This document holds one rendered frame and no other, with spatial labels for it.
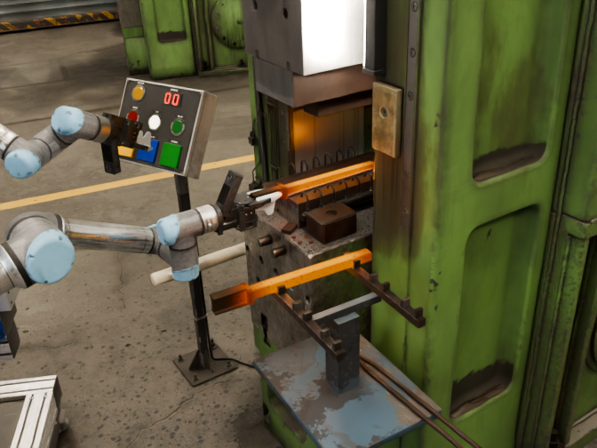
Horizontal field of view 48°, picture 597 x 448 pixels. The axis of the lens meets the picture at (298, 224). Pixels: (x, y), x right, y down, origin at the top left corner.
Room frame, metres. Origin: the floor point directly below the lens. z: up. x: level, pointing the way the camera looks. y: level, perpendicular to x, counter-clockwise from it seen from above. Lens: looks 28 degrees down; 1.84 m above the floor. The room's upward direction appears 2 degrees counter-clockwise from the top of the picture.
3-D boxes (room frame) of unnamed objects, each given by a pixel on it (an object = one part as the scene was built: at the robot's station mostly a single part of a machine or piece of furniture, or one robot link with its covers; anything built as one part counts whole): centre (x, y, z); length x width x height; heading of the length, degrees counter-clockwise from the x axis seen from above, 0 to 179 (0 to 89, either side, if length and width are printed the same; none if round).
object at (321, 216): (1.64, -0.09, 0.95); 0.12 x 0.08 x 0.06; 122
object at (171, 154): (2.03, 0.40, 1.01); 0.07 x 0.05 x 0.07; 57
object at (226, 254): (2.01, 0.31, 0.62); 0.44 x 0.05 x 0.05; 122
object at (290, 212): (1.87, -0.13, 0.96); 0.42 x 0.20 x 0.09; 122
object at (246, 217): (1.65, 0.18, 0.98); 0.12 x 0.08 x 0.09; 122
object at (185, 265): (1.58, 0.32, 0.89); 0.11 x 0.08 x 0.11; 37
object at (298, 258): (1.83, -0.16, 0.69); 0.56 x 0.38 x 0.45; 122
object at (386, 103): (1.56, -0.23, 1.27); 0.09 x 0.02 x 0.17; 32
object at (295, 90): (1.87, -0.13, 1.32); 0.42 x 0.20 x 0.10; 122
